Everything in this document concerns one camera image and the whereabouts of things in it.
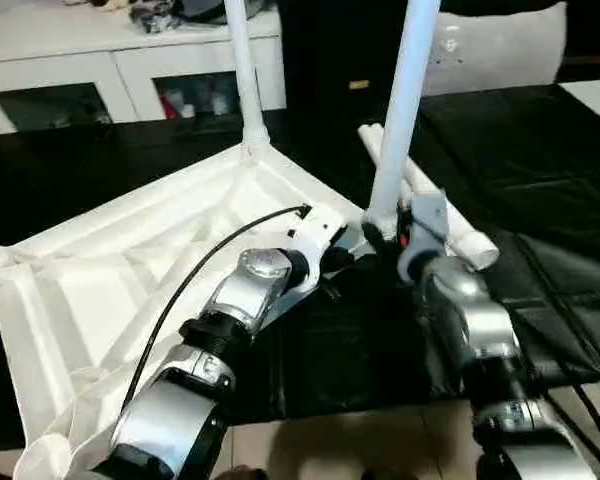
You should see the white plastic table leg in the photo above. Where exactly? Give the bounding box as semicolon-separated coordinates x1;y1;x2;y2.
357;124;416;221
223;0;272;151
363;0;442;241
369;123;499;272

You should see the black mat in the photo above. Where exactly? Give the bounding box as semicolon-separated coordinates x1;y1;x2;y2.
0;82;600;436

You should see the black cabinet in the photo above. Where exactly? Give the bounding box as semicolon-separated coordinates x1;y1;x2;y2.
279;0;406;114

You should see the grey cushion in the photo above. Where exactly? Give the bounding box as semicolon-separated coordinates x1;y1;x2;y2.
419;2;569;96

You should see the dark robot right foot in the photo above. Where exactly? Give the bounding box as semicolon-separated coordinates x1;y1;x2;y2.
359;467;406;480

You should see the dark robot foot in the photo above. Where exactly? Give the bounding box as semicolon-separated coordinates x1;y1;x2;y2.
359;467;406;480
219;464;269;480

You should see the dark robot left foot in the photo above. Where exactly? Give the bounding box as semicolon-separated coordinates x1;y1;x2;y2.
219;464;269;480

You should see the dark bag on cabinet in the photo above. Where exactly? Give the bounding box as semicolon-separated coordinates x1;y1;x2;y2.
172;0;266;21

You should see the dark clutter pile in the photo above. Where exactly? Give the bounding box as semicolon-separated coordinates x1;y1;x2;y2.
129;0;181;34

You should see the white cabinet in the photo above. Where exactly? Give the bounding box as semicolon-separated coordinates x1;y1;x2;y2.
0;4;286;135

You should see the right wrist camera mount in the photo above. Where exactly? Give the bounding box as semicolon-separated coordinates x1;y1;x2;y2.
397;189;451;286

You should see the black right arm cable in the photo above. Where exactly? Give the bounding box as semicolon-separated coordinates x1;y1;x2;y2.
524;279;600;476

